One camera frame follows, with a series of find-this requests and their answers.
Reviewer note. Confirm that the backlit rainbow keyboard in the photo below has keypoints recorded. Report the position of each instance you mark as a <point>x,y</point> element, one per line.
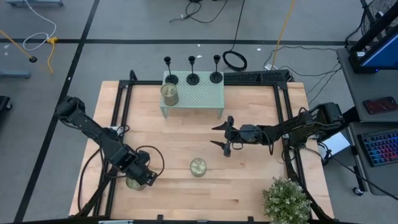
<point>381,147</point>

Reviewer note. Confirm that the grey table foot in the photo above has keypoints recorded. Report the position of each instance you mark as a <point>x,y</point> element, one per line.
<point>34,2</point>

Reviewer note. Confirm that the white box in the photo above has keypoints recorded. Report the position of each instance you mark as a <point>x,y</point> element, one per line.
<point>337,143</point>

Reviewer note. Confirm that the black computer monitor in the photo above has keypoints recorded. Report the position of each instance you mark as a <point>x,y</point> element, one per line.
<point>379,49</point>

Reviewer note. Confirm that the black aluminium table frame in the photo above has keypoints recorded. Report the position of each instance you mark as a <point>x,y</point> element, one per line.
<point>122,102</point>

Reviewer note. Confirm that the black perforated riser shelf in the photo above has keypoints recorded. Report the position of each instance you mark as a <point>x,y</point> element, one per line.
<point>255,76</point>

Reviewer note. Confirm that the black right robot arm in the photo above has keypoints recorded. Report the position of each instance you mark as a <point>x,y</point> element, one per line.
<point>298,126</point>

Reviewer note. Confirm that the mint green perforated riser shelf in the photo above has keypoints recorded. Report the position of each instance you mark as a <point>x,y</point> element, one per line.
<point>199,93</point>

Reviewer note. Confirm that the green artificial potted plant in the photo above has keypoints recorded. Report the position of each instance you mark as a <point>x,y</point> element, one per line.
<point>286,200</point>

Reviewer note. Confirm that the gold glass candle jar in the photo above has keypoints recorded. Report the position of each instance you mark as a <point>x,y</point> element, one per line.
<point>169,95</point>
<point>198,167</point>
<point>133,185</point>

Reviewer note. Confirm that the grey desk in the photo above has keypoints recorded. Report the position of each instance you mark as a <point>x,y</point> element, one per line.
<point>351,93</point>

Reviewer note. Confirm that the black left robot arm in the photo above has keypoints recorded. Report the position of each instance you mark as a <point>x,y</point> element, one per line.
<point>93,127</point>

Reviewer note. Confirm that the black cart wheel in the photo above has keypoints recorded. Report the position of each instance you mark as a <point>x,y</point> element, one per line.
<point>358,190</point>

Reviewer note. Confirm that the black metal candlestick holder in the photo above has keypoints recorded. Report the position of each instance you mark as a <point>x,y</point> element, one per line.
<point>216,76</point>
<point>192,78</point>
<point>171,78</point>

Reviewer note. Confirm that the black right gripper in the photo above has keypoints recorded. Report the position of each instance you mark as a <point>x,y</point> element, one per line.
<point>245,133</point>

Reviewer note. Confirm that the dark red smartphone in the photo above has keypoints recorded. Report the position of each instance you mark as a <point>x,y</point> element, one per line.
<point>381,105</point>

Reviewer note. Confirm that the black floor fan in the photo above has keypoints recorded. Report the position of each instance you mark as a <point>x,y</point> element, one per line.
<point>374,12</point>

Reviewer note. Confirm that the white power adapter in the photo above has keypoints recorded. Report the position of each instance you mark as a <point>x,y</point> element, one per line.
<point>267,66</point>

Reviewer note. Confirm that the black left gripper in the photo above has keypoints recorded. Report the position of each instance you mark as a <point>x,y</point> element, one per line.
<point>143,171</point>

